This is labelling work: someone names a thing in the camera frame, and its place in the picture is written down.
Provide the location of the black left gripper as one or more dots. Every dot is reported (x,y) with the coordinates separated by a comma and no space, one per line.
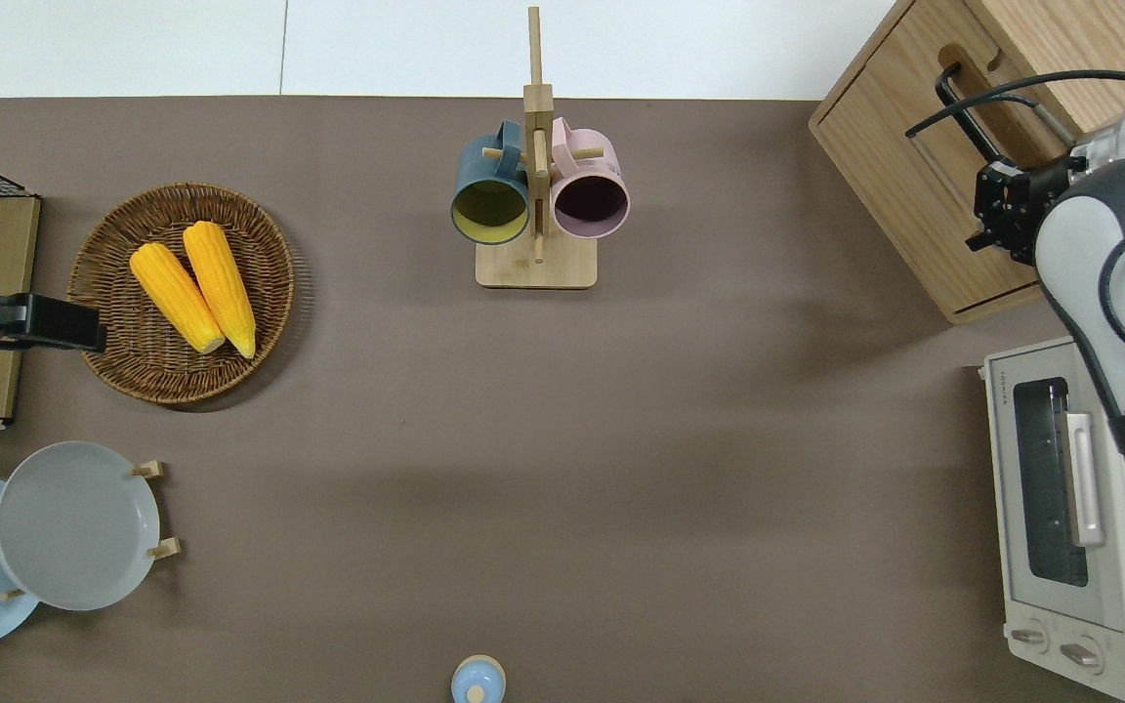
(55,327)

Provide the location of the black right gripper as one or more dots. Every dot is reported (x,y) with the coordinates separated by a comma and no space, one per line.
(1041,200)

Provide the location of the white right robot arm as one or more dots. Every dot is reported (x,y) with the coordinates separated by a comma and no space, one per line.
(1090,254)

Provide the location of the round wicker basket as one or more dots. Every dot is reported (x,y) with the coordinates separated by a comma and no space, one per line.
(133,371)

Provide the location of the yellow corn cob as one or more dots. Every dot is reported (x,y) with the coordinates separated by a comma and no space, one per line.
(223,288)
(172,293)

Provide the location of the wooden cabinet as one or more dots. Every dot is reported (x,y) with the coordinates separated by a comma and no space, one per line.
(1090,39)

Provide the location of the grey plate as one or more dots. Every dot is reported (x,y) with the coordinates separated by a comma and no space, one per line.
(74,527)

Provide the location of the wooden dish rack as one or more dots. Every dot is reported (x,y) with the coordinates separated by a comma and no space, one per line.
(164,549)

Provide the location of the pink mug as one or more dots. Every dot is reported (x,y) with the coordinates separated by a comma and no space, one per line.
(592,161)

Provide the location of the wooden mug tree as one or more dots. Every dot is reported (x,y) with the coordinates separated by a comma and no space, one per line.
(535,268)

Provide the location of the dark blue mug, yellow inside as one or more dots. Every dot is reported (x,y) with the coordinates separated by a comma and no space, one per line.
(484,166)

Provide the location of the brown table mat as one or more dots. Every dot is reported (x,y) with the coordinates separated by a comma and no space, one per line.
(562,469)

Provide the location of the blue service bell, wooden base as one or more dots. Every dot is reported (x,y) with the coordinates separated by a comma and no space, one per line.
(478,682)

